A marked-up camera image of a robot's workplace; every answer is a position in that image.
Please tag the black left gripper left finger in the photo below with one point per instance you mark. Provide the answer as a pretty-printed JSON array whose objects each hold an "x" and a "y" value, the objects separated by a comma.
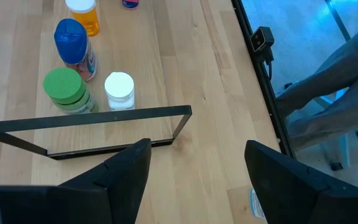
[{"x": 120, "y": 186}]

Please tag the blue cap Tums bottle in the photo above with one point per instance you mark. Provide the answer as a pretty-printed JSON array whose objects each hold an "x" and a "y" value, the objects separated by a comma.
[{"x": 70, "y": 40}]

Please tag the black aluminium table frame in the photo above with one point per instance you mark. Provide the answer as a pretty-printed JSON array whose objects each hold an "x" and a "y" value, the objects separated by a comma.
[{"x": 276, "y": 115}]

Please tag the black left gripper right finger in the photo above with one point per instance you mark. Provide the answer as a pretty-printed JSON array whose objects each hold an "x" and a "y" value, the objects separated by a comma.
[{"x": 281, "y": 186}]

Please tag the white sticker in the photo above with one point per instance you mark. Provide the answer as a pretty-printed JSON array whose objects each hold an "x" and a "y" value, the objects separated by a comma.
[{"x": 256, "y": 203}]

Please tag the wooden shelf with black frame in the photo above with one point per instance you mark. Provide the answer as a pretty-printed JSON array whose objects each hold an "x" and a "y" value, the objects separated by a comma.
[{"x": 104, "y": 117}]

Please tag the green cap supplement bottle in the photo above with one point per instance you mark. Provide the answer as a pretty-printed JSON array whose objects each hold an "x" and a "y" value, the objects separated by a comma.
[{"x": 62, "y": 85}]

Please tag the white melatonin bottle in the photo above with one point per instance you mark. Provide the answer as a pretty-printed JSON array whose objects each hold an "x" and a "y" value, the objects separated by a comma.
[{"x": 119, "y": 87}]

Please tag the pink Pepto bottle white cap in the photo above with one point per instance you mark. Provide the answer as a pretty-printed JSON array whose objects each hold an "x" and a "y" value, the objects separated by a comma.
[{"x": 130, "y": 3}]

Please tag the orange pill bottle white cap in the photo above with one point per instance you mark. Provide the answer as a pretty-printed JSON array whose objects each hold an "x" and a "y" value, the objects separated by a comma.
[{"x": 87, "y": 21}]

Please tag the person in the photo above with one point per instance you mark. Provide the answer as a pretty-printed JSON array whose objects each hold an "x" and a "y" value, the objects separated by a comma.
[{"x": 337, "y": 68}]

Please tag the small black table camera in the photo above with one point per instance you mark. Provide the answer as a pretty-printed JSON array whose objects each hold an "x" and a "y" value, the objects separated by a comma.
[{"x": 261, "y": 39}]

